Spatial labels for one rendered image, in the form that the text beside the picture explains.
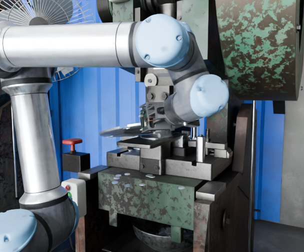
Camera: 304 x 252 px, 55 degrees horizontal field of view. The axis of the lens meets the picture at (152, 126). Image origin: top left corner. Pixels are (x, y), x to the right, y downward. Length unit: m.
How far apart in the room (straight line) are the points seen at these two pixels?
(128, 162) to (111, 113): 1.62
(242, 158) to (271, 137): 0.91
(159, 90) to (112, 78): 1.63
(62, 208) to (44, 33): 0.42
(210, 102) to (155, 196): 0.56
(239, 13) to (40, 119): 0.54
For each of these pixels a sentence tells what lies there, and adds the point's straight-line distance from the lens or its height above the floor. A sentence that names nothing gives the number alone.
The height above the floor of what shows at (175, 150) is 0.73.
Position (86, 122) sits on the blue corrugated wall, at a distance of 2.95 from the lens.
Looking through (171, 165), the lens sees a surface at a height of 0.68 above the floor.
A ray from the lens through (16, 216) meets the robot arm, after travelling 0.72.
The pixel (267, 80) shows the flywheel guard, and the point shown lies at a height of 0.98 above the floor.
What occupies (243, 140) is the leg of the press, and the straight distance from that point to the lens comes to 1.37.
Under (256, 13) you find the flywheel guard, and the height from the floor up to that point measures 1.13.
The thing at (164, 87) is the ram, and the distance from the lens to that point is 1.10.
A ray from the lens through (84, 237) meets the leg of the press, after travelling 1.21.
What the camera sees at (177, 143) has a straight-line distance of 1.16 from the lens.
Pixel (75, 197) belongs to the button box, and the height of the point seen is 0.58.
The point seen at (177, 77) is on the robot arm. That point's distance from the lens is 0.58.
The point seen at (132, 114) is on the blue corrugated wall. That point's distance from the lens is 2.60.
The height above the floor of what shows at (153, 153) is 0.73.
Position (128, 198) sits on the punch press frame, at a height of 0.57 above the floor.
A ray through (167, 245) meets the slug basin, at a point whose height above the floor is 0.37.
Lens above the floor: 0.94
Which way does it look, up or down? 6 degrees down
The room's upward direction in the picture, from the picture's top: straight up
